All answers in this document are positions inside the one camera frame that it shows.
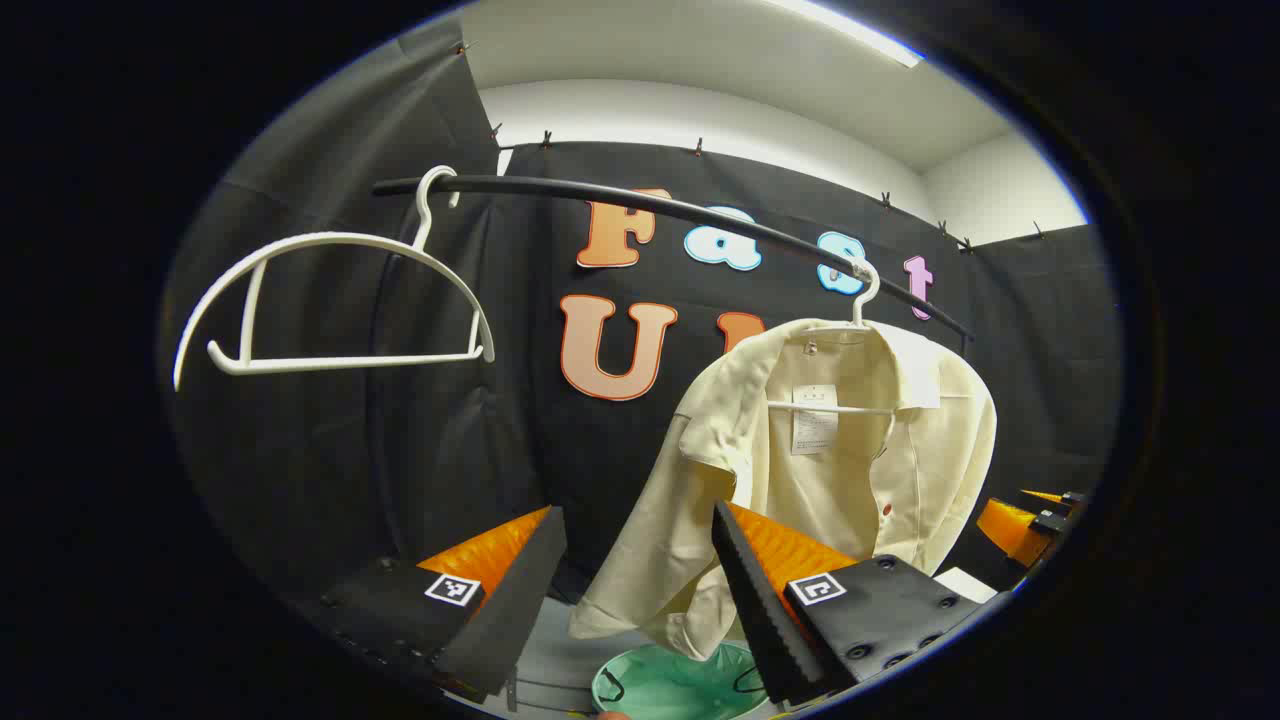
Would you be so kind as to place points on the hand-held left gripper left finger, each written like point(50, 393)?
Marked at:
point(515, 600)

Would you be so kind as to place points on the white hanger with shirt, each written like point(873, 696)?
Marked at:
point(850, 409)

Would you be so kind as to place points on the ceiling strip light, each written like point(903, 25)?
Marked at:
point(850, 30)

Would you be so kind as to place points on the black clothes rack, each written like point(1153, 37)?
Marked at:
point(520, 183)

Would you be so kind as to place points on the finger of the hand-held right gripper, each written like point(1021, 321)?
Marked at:
point(1050, 505)
point(1010, 530)

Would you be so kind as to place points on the cream button-up shirt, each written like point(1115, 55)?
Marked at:
point(700, 480)

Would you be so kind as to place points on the empty white plastic hanger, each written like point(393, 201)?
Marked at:
point(350, 362)

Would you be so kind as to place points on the row of black backdrop clips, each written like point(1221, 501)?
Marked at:
point(545, 138)

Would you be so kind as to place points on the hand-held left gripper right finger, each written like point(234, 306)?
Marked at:
point(765, 620)

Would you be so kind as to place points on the green laundry hamper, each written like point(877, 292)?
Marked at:
point(670, 685)

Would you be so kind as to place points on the black backdrop cloth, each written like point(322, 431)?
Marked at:
point(350, 450)

